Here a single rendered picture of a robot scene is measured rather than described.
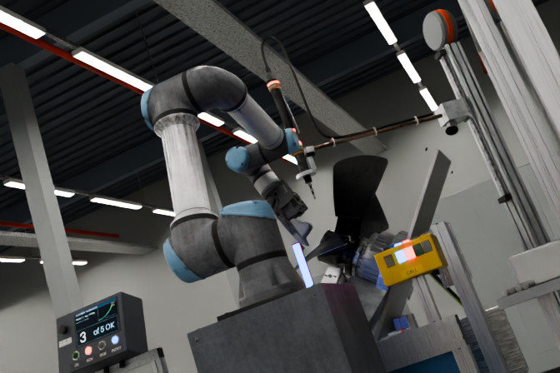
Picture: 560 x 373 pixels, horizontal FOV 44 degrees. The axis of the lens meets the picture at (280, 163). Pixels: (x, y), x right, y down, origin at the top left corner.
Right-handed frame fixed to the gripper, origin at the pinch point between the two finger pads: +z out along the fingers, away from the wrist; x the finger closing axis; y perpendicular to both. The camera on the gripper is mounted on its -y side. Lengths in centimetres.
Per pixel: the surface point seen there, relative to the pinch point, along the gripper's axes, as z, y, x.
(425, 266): 29.7, 27.5, -18.7
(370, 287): 20.0, 4.2, 18.9
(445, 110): -18, 59, 53
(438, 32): -44, 77, 59
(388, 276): 26.0, 18.1, -18.7
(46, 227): -328, -357, 453
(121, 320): -14, -55, -19
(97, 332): -16, -64, -19
